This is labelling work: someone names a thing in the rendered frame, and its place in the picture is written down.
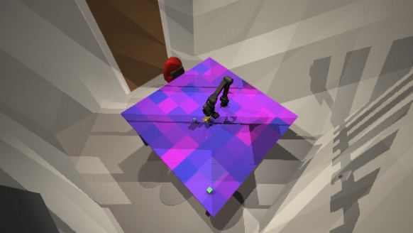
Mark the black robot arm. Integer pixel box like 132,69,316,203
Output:
202,76,233,117

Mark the yellow bar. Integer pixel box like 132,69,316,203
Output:
202,116,211,122

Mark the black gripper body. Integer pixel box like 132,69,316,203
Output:
203,104,220,119

